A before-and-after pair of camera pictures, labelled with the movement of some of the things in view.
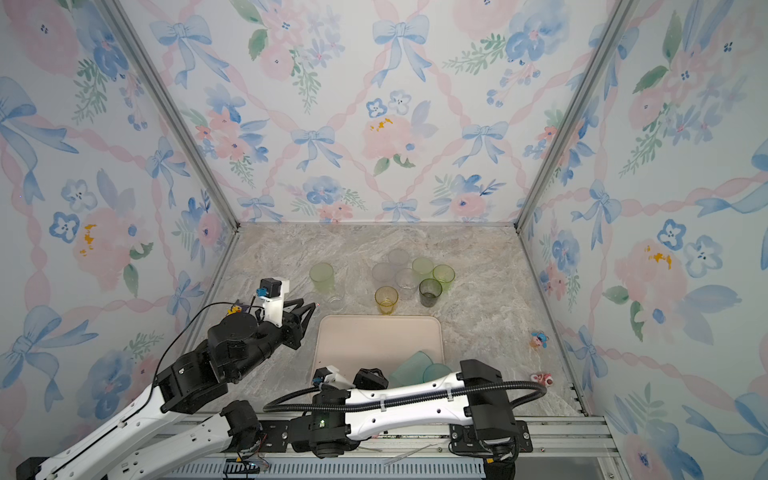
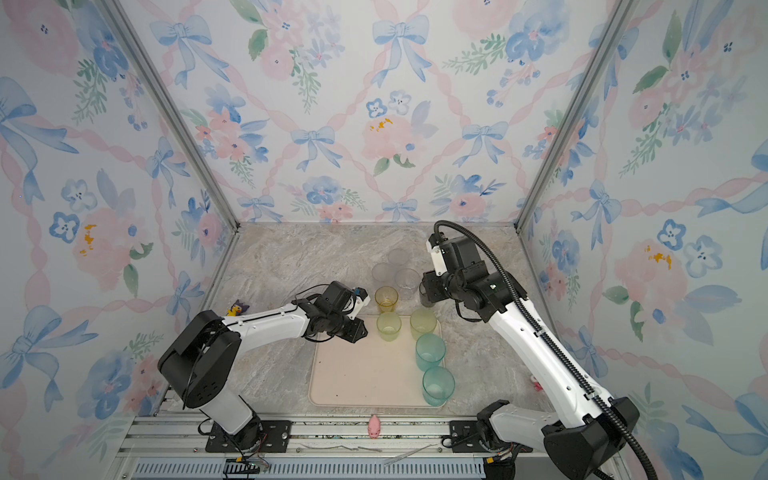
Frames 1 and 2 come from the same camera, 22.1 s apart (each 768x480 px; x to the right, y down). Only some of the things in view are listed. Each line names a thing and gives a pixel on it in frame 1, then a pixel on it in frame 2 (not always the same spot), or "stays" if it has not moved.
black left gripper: (292, 326) -> (359, 327)
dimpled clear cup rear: (398, 256) stays
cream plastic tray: (351, 343) stays
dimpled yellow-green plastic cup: (322, 274) -> (422, 321)
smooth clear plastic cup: (406, 280) stays
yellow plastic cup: (386, 297) stays
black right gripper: (365, 383) -> (431, 281)
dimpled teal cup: (412, 371) -> (429, 351)
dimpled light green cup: (422, 269) -> (389, 325)
